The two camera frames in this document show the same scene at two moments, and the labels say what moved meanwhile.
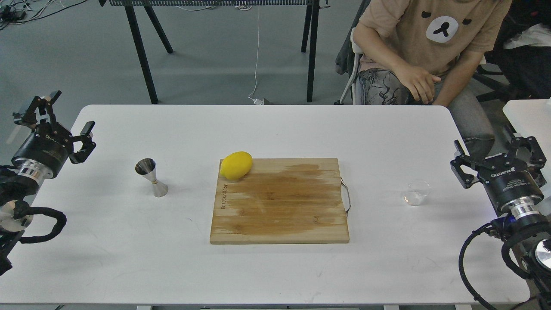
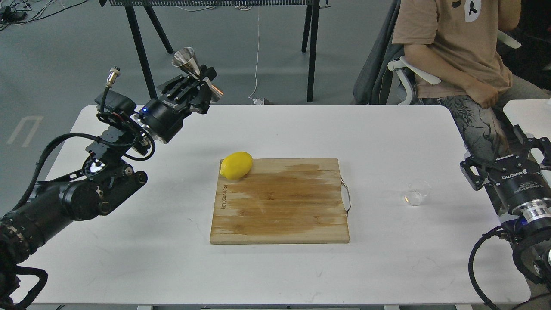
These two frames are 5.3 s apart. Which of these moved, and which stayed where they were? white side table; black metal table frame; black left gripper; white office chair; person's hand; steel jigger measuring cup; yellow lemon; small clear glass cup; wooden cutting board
Moved: person's hand; white office chair; steel jigger measuring cup; black left gripper
Stayed: small clear glass cup; white side table; black metal table frame; yellow lemon; wooden cutting board
